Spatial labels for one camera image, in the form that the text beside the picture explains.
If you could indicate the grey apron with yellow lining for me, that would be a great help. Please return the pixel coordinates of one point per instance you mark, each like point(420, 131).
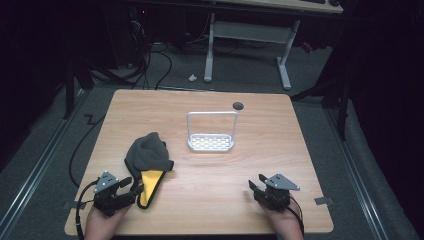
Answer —
point(148, 156)

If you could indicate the person's left hand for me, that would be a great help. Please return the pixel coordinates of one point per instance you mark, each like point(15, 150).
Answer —
point(103, 225)

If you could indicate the person's right hand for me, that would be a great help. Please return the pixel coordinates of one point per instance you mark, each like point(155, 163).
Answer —
point(285, 223)

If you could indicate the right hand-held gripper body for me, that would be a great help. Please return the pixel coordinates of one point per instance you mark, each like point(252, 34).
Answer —
point(276, 193)

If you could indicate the black round table grommet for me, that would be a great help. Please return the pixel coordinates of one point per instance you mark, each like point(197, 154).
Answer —
point(238, 106)

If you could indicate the grey tape piece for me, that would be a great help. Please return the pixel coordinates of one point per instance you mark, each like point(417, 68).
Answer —
point(323, 200)
point(74, 204)

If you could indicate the metal floor rail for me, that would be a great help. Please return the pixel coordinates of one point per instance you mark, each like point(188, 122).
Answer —
point(356, 176)
point(36, 170)

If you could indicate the white-legged wooden desk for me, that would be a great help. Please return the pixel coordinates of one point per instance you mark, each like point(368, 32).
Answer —
point(250, 31)

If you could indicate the black metal stand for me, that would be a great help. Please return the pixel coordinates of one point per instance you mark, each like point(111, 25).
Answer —
point(70, 86)
point(340, 100)

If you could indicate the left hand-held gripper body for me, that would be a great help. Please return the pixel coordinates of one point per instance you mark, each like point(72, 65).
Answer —
point(107, 196)

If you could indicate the white crumpled paper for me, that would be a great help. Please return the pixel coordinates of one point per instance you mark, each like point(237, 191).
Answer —
point(192, 78)

